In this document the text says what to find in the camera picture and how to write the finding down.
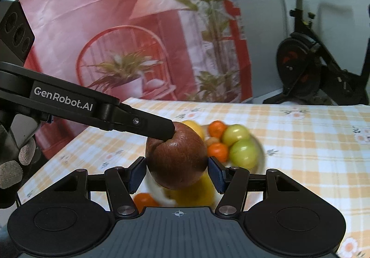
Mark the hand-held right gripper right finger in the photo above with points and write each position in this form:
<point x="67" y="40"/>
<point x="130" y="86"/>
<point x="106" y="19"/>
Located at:
<point x="215" y="172"/>

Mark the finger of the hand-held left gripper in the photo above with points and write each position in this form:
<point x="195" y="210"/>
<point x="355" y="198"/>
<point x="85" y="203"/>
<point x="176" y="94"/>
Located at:
<point x="150" y="126"/>

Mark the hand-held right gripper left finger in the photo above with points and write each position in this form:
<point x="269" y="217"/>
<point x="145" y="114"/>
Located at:
<point x="138" y="172"/>

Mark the beige plate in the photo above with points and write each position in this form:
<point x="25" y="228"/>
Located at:
<point x="154" y="188"/>

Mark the large yellow citrus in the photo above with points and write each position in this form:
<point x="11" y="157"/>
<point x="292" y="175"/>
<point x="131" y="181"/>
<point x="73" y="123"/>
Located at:
<point x="196" y="193"/>

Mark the dull red apple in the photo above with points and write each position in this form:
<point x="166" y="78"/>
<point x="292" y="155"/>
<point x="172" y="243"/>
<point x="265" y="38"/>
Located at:
<point x="176" y="159"/>

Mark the yellow-green apple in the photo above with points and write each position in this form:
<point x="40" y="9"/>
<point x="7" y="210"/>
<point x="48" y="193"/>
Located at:
<point x="234" y="134"/>

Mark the person's left hand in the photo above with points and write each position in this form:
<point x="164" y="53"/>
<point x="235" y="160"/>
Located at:
<point x="11" y="172"/>

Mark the tangerine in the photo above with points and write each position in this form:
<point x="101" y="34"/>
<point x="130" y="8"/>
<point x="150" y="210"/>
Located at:
<point x="144" y="200"/>
<point x="218" y="151"/>
<point x="217" y="128"/>

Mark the green apple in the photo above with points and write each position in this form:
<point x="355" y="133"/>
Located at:
<point x="244" y="154"/>

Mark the yellow lemon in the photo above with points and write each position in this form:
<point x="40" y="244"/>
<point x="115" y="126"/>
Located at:
<point x="195" y="129"/>

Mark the orange checked floral tablecloth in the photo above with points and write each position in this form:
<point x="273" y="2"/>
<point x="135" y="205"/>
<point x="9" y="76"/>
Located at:
<point x="303" y="145"/>

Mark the red printed curtain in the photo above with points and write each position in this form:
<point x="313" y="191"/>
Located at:
<point x="115" y="0"/>

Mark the black exercise bike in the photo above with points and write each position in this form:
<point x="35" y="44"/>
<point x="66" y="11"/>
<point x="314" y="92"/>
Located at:
<point x="297" y="64"/>

